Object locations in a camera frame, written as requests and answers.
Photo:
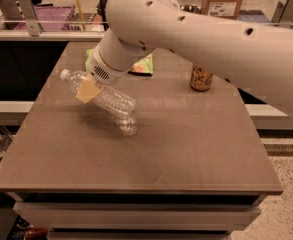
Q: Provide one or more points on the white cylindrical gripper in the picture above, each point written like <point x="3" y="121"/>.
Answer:
<point x="98" y="71"/>

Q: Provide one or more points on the clear plastic water bottle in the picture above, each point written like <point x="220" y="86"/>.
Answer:
<point x="110" y="99"/>

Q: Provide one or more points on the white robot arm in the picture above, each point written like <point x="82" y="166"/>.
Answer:
<point x="253" y="57"/>

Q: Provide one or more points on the green snack chip bag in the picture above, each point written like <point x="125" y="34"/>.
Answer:
<point x="143" y="67"/>

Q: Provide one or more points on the purple plastic crate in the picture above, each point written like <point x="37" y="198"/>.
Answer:
<point x="54" y="18"/>

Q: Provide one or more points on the orange LaCroix soda can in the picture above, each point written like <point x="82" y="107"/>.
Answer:
<point x="200" y="80"/>

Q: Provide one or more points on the grey table with drawers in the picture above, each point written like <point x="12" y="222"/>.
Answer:
<point x="195" y="163"/>

